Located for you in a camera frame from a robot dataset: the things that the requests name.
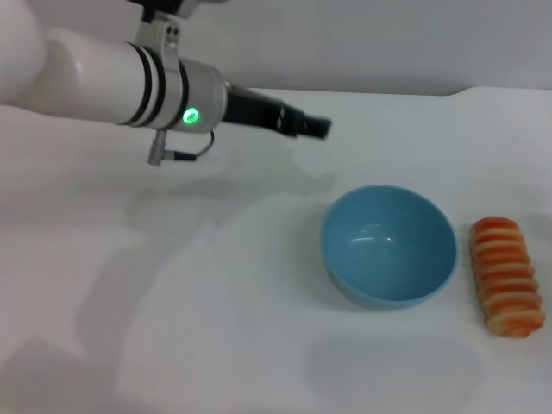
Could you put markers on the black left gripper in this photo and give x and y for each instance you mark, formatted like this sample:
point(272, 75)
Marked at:
point(254, 110)

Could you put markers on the blue bowl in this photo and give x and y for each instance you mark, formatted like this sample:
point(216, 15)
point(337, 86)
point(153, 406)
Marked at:
point(388, 246)

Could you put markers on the orange striped bread loaf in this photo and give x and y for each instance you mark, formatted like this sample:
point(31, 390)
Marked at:
point(504, 276)

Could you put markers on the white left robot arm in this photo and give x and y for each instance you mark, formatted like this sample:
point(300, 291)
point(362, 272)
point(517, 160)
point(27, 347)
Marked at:
point(86, 82)

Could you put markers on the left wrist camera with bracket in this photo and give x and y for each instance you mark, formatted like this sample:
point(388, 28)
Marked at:
point(159, 30)

